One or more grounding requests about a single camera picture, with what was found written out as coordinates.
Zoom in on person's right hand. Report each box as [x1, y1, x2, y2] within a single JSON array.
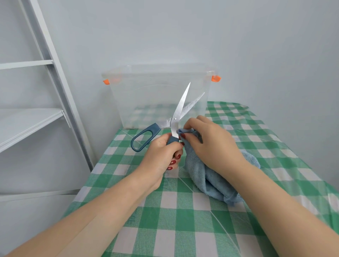
[[180, 115, 251, 180]]

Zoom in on person's left hand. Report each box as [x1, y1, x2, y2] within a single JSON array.
[[132, 132, 185, 194]]

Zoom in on blue microfibre cloth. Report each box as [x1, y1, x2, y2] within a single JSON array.
[[177, 128, 261, 206]]

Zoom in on blue handled steel scissors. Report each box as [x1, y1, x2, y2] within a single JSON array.
[[131, 82, 206, 153]]

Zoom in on person's left forearm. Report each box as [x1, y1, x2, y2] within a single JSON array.
[[5, 172, 157, 257]]

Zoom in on person's right forearm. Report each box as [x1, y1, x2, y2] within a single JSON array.
[[233, 163, 339, 257]]

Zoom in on clear plastic storage box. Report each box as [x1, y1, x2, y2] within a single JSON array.
[[101, 63, 222, 130]]

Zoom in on green white checkered tablecloth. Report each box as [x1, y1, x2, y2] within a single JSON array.
[[62, 101, 339, 257]]

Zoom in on white metal shelf rack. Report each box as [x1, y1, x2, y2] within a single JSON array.
[[0, 0, 94, 202]]

